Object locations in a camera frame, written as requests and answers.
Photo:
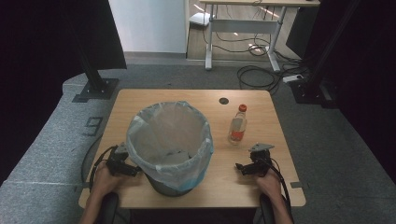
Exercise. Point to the black stand base left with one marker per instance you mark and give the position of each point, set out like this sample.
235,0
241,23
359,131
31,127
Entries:
97,87

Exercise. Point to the black metal stand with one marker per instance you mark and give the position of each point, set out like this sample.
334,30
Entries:
311,90

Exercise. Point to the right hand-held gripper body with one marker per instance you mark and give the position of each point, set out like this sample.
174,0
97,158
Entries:
261,159

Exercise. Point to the white router box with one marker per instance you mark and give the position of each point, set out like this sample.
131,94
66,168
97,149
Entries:
199,18

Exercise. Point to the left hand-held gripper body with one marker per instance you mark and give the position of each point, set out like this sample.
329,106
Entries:
115,161

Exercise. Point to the person's right hand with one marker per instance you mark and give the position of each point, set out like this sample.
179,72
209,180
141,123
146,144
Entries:
269,185

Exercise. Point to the clear bottle with orange cap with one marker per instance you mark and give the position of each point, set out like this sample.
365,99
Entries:
237,127

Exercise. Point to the grey trash bin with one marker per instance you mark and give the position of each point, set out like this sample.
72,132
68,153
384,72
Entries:
169,188

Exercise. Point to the trash bin with plastic liner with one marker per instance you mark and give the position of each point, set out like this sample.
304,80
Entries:
169,133

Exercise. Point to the black curtain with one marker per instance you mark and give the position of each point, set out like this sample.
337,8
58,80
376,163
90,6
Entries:
373,77
37,62

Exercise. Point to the white desk with wooden top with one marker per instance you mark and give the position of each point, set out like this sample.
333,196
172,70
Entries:
246,25

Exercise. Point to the white power strip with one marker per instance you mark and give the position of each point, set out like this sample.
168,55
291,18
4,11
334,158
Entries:
292,78

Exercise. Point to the grey tape strip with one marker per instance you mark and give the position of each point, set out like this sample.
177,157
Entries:
299,185

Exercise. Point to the person's left hand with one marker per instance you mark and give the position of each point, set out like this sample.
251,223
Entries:
104,182

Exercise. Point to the white panel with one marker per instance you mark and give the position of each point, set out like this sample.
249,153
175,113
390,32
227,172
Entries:
149,25

